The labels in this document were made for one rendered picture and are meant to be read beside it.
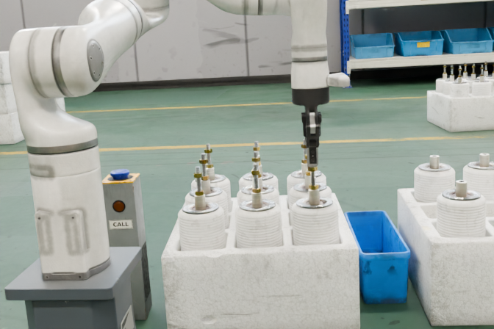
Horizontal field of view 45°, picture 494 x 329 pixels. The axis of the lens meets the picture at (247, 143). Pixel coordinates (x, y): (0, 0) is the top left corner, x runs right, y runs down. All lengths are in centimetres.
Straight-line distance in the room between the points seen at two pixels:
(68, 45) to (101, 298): 32
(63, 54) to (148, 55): 573
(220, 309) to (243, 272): 9
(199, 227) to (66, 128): 49
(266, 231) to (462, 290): 41
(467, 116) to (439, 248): 214
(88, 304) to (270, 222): 49
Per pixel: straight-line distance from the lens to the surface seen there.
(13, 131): 380
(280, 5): 119
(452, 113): 331
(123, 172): 128
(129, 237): 130
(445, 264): 126
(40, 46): 79
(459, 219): 127
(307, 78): 115
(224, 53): 632
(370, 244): 163
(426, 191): 149
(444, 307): 129
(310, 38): 115
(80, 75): 77
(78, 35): 78
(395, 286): 137
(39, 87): 80
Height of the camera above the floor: 62
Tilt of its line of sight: 11 degrees down
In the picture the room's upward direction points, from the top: 3 degrees counter-clockwise
